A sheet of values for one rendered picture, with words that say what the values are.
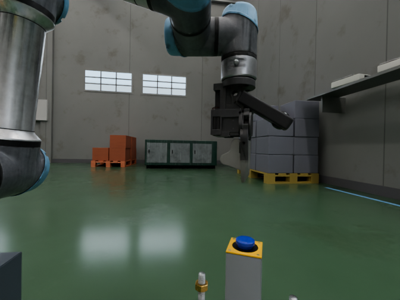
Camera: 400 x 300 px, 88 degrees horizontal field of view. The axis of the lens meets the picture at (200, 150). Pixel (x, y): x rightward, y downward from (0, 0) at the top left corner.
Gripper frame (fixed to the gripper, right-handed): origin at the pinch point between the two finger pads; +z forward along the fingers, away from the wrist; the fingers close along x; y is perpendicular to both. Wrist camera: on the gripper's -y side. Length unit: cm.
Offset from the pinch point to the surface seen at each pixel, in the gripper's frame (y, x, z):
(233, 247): 2.3, 1.4, 14.8
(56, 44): 621, -430, -321
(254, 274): -2.1, 3.4, 18.5
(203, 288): 3.8, 17.8, 13.4
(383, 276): -51, -61, 46
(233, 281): 2.0, 3.4, 20.8
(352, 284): -37, -51, 46
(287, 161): -35, -306, 12
